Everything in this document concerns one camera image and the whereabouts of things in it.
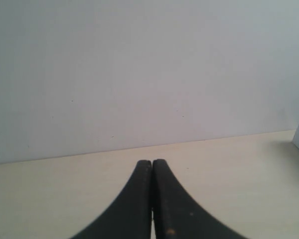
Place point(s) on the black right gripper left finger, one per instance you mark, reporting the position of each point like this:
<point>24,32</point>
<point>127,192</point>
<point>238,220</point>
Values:
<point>129,215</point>

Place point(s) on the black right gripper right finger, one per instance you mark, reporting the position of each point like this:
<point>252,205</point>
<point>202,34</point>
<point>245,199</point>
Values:
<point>177,215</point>

